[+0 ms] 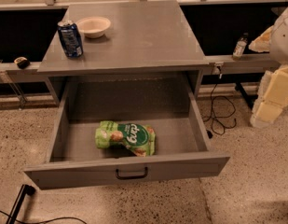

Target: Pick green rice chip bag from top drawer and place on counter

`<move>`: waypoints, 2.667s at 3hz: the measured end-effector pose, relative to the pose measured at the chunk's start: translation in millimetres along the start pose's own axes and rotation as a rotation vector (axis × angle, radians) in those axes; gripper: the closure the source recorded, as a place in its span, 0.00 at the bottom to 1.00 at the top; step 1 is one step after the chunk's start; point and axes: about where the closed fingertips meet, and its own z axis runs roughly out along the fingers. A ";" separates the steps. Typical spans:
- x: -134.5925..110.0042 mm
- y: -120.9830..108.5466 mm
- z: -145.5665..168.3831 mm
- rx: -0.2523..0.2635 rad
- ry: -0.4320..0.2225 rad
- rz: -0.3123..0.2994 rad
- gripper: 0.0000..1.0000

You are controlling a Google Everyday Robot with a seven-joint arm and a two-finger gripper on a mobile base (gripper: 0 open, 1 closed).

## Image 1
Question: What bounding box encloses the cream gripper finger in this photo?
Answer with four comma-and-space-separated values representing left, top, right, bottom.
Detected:
250, 64, 288, 128
249, 26, 272, 53

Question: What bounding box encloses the green rice chip bag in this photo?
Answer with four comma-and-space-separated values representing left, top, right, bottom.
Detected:
95, 120, 156, 157

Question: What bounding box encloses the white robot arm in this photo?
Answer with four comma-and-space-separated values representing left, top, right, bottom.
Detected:
249, 7, 288, 128

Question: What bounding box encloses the open grey top drawer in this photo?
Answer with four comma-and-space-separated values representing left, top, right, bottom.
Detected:
24, 74, 229, 189

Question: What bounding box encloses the grey cabinet counter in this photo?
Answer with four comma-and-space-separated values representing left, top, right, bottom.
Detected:
38, 0, 208, 95

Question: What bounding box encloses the small clear bottle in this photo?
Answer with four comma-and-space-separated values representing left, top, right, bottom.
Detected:
232, 33, 249, 61

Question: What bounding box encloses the white paper bowl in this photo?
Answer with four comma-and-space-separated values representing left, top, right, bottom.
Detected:
76, 17, 111, 38

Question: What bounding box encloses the blue soda can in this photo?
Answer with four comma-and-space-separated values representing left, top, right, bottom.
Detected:
58, 21, 83, 58

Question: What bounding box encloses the black yellow tape measure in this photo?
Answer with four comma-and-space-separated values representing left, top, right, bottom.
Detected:
14, 57, 30, 69

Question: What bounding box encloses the grey metal side rail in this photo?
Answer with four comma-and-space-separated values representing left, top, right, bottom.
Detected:
0, 53, 281, 83

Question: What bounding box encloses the black cable on floor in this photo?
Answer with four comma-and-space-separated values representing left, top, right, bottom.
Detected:
202, 66, 238, 140

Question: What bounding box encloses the black drawer handle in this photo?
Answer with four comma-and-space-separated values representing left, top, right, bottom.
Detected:
116, 167, 148, 180

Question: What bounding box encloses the black stand leg with cable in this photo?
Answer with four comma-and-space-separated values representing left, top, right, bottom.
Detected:
0, 184, 88, 224

